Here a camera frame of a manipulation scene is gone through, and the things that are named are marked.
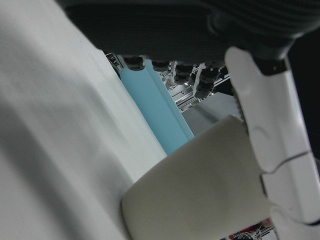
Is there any beige paper cup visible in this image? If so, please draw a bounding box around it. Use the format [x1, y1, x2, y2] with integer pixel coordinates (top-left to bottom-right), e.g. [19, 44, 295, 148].
[121, 114, 274, 240]

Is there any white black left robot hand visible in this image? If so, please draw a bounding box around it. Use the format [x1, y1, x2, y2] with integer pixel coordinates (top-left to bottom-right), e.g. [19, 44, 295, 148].
[54, 0, 320, 240]

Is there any light blue plastic bin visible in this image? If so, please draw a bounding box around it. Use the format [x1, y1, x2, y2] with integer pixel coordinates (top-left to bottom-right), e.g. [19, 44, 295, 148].
[119, 58, 195, 156]

